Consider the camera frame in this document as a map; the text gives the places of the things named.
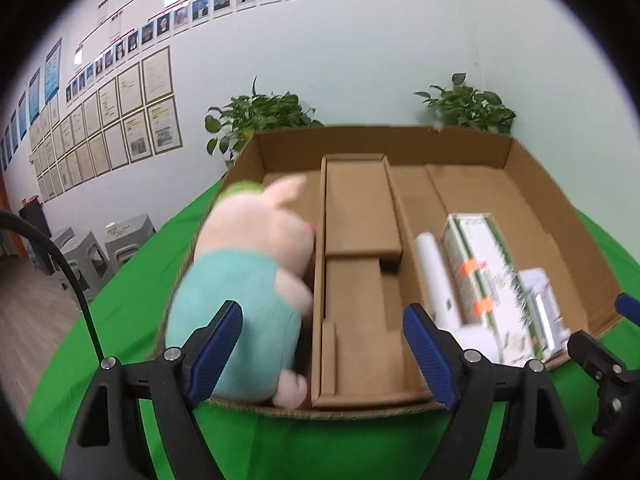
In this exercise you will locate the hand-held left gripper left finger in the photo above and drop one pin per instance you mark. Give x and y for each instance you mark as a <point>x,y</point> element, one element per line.
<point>215,355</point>

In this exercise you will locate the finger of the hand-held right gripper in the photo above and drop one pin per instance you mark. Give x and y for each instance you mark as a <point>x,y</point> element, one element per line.
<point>605,365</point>
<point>630,307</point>

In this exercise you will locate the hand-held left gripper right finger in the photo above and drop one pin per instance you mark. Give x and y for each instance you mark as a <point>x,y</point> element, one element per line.
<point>430,355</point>

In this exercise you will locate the pink pig plush toy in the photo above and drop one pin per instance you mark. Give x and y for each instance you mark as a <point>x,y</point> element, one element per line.
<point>240,280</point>

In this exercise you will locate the cardboard divider insert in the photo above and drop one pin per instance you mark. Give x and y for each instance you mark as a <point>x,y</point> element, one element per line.
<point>357,210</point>

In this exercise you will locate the large cardboard box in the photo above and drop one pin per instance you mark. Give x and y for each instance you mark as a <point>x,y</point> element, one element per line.
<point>475,195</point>

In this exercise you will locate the small white box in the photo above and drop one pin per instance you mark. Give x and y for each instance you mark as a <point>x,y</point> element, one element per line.
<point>480,342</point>

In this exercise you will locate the white paper roll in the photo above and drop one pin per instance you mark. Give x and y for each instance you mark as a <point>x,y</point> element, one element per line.
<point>435,275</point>

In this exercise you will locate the white plastic package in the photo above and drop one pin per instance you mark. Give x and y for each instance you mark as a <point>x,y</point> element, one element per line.
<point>542,300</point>

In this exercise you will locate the green and white carton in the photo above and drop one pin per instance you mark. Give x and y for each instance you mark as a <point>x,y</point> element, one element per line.
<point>480,270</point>

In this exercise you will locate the green tablecloth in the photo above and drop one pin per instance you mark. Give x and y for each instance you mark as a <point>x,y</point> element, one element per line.
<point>125,310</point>

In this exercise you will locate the grey plastic stool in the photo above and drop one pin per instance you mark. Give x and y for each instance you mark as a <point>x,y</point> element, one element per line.
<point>61,240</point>
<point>85,260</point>
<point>130,245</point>

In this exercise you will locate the patterned paper cup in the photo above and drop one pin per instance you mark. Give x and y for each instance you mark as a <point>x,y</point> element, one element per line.
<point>113,230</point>

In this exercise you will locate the black cabinet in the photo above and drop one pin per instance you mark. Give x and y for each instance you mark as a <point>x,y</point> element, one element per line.
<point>35,220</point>

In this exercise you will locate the bushy green potted plant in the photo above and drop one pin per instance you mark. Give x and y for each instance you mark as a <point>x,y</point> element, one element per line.
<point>265,115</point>

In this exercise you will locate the small green potted plant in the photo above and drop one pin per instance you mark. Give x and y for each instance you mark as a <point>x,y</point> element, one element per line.
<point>470,105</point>

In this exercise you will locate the rows of portrait photos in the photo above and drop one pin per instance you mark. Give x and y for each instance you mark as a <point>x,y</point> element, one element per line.
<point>200,10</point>

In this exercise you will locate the wall of framed certificates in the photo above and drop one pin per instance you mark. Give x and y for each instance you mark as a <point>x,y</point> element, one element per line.
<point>125,110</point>

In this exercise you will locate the row of blue wall posters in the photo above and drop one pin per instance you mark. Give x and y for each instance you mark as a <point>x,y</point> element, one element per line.
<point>52,70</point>

